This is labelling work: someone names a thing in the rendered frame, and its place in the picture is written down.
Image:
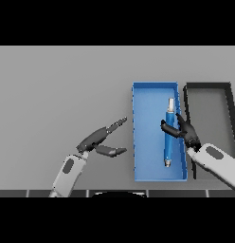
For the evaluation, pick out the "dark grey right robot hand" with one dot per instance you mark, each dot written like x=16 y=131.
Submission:
x=187 y=131

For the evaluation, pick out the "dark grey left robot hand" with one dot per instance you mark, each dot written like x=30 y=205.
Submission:
x=95 y=139

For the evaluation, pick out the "blue pipe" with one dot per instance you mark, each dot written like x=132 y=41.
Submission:
x=169 y=133

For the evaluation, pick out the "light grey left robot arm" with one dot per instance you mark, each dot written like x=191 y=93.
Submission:
x=67 y=172

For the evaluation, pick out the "dark grey bin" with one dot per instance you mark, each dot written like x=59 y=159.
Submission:
x=211 y=117

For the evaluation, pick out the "blue bin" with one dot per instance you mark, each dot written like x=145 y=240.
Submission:
x=148 y=133

